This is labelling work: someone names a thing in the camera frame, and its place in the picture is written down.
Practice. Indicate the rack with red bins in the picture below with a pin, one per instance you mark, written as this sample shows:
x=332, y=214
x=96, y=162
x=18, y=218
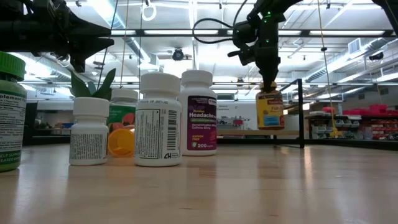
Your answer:
x=379, y=124

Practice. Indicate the small white medicine bottle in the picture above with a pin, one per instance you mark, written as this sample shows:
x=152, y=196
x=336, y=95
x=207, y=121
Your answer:
x=89, y=140

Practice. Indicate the green plant in white pot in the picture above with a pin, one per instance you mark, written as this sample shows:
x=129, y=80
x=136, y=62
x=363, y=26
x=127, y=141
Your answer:
x=104, y=88

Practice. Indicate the black metal table frame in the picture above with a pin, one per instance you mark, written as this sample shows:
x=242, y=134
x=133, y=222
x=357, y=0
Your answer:
x=342, y=143

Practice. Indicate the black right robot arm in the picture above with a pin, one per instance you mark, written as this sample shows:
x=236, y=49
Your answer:
x=280, y=4

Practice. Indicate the green cap supplement bottle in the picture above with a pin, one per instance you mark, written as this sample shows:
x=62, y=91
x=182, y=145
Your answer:
x=11, y=124

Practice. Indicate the black overhead camera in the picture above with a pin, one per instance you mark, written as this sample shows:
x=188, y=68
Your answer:
x=178, y=54

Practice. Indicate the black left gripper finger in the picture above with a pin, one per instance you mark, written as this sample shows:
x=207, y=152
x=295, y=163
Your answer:
x=87, y=28
x=90, y=45

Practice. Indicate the white bottle brown label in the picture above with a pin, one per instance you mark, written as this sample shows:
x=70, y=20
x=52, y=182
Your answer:
x=122, y=112

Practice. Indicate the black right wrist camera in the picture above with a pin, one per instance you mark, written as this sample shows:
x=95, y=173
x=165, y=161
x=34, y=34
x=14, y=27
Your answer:
x=247, y=56

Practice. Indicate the amber bottle yellow cap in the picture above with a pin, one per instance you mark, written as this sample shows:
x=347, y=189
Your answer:
x=270, y=112

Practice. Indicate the white bottle purple headache label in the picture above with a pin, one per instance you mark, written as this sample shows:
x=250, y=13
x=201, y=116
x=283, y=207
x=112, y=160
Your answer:
x=200, y=124

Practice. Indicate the black overhead frame bar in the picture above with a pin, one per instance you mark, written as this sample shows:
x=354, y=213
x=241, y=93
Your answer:
x=140, y=32

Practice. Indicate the rack with grey bins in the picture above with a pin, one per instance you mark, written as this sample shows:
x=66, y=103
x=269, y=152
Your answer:
x=329, y=124

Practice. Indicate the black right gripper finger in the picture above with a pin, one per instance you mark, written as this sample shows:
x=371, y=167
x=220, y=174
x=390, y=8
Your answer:
x=269, y=76

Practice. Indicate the orange pill vial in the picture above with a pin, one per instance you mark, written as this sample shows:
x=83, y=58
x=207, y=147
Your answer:
x=121, y=143

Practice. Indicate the medium white medicine bottle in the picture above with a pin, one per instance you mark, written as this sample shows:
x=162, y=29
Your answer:
x=157, y=130

